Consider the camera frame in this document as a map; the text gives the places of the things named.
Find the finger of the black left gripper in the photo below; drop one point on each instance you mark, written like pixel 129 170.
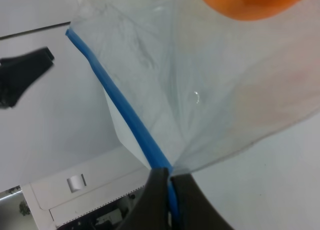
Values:
pixel 18 73

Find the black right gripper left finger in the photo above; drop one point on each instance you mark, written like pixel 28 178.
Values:
pixel 151 211

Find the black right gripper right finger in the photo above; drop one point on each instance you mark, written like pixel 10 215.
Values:
pixel 195 211

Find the clear zip file bag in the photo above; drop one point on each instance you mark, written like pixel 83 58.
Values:
pixel 235 103

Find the orange fruit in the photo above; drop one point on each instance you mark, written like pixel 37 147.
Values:
pixel 250 10

